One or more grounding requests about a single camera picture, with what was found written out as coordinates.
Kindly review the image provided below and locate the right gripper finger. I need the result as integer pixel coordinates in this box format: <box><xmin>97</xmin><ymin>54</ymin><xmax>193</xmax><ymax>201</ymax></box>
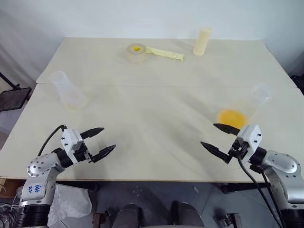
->
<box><xmin>200</xmin><ymin>141</ymin><xmax>231</xmax><ymax>164</ymax></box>
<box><xmin>212</xmin><ymin>123</ymin><xmax>242</xmax><ymax>137</ymax></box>

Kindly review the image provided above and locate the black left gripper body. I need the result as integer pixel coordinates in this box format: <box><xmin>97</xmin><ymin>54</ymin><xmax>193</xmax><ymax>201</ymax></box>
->
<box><xmin>73</xmin><ymin>140</ymin><xmax>96</xmax><ymax>164</ymax></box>

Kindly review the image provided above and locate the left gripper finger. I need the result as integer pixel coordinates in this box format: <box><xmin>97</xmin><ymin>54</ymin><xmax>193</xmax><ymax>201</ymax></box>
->
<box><xmin>80</xmin><ymin>127</ymin><xmax>105</xmax><ymax>140</ymax></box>
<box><xmin>91</xmin><ymin>144</ymin><xmax>117</xmax><ymax>163</ymax></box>

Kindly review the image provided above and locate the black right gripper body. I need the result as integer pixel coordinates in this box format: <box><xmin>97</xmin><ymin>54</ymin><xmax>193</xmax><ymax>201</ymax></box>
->
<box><xmin>227</xmin><ymin>139</ymin><xmax>250</xmax><ymax>164</ymax></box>

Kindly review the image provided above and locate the large translucent conical flask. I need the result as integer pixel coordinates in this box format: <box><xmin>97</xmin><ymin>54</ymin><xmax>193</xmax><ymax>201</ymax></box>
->
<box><xmin>216</xmin><ymin>83</ymin><xmax>274</xmax><ymax>129</ymax></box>

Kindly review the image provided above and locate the small translucent conical flask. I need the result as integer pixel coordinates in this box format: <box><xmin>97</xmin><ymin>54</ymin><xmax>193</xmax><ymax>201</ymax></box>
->
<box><xmin>49</xmin><ymin>70</ymin><xmax>90</xmax><ymax>113</ymax></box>

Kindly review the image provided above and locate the white plastic bag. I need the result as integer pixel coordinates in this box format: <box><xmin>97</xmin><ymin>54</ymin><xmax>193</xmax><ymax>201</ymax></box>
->
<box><xmin>48</xmin><ymin>183</ymin><xmax>93</xmax><ymax>227</ymax></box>

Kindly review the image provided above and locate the brown cardboard box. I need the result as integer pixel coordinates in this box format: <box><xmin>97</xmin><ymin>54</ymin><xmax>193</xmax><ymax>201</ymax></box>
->
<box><xmin>0</xmin><ymin>179</ymin><xmax>27</xmax><ymax>199</ymax></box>

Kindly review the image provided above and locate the black flat panel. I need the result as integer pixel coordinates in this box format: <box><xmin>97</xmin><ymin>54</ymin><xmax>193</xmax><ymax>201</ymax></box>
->
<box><xmin>0</xmin><ymin>87</ymin><xmax>32</xmax><ymax>113</ymax></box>

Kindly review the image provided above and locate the beige tape roll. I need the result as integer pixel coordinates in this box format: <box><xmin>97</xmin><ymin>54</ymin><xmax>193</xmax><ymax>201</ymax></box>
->
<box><xmin>125</xmin><ymin>43</ymin><xmax>149</xmax><ymax>65</ymax></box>

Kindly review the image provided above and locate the cream upright cylinder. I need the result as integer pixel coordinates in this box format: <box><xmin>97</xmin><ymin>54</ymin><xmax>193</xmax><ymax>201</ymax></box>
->
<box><xmin>192</xmin><ymin>26</ymin><xmax>213</xmax><ymax>57</ymax></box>

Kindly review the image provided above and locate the black stand rod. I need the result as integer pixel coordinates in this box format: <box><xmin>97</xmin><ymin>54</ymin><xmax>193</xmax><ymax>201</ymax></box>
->
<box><xmin>0</xmin><ymin>71</ymin><xmax>20</xmax><ymax>90</ymax></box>

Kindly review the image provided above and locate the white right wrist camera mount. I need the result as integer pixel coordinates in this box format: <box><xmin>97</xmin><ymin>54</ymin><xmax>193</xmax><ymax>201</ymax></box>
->
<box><xmin>237</xmin><ymin>123</ymin><xmax>262</xmax><ymax>162</ymax></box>

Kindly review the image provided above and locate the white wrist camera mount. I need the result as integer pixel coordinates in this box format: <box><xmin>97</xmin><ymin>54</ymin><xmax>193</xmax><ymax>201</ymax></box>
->
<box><xmin>237</xmin><ymin>123</ymin><xmax>262</xmax><ymax>162</ymax></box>
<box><xmin>60</xmin><ymin>128</ymin><xmax>84</xmax><ymax>164</ymax></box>

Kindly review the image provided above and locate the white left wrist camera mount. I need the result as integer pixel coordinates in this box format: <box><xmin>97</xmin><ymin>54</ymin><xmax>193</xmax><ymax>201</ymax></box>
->
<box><xmin>60</xmin><ymin>128</ymin><xmax>84</xmax><ymax>164</ymax></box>

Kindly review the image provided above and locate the black table frame bar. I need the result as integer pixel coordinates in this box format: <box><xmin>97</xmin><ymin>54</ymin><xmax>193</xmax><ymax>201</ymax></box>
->
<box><xmin>221</xmin><ymin>182</ymin><xmax>268</xmax><ymax>194</ymax></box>

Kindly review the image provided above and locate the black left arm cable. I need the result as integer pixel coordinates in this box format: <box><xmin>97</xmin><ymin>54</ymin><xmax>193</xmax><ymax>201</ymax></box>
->
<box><xmin>37</xmin><ymin>124</ymin><xmax>66</xmax><ymax>157</ymax></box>

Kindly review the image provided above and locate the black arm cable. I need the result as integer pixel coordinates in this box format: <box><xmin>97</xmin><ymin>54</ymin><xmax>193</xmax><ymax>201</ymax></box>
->
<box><xmin>37</xmin><ymin>124</ymin><xmax>66</xmax><ymax>157</ymax></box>
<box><xmin>260</xmin><ymin>171</ymin><xmax>287</xmax><ymax>228</ymax></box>
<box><xmin>236</xmin><ymin>152</ymin><xmax>285</xmax><ymax>228</ymax></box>

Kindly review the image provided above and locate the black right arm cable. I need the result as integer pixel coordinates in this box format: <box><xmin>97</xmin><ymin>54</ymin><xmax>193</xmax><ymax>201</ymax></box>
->
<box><xmin>260</xmin><ymin>171</ymin><xmax>287</xmax><ymax>228</ymax></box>
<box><xmin>236</xmin><ymin>152</ymin><xmax>285</xmax><ymax>228</ymax></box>

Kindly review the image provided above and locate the rusty metal bracket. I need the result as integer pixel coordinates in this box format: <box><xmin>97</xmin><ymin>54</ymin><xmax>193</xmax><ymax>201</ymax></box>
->
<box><xmin>214</xmin><ymin>212</ymin><xmax>242</xmax><ymax>228</ymax></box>
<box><xmin>92</xmin><ymin>208</ymin><xmax>113</xmax><ymax>228</ymax></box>

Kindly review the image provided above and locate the white thin wires bundle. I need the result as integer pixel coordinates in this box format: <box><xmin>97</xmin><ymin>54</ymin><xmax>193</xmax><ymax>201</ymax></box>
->
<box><xmin>0</xmin><ymin>187</ymin><xmax>23</xmax><ymax>228</ymax></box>

